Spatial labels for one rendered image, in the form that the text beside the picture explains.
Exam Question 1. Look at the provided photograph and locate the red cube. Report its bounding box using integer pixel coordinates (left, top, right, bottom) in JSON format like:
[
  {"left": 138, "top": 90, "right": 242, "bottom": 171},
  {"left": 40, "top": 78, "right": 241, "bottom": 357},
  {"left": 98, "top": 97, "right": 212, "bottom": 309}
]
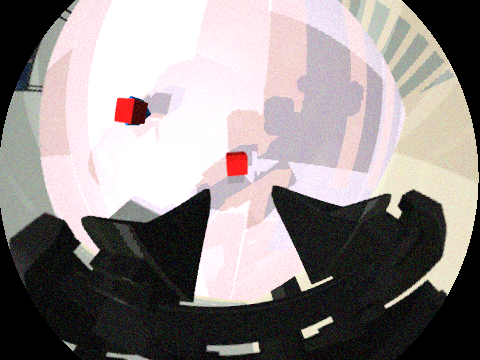
[
  {"left": 113, "top": 97, "right": 148, "bottom": 124},
  {"left": 225, "top": 151, "right": 248, "bottom": 176}
]

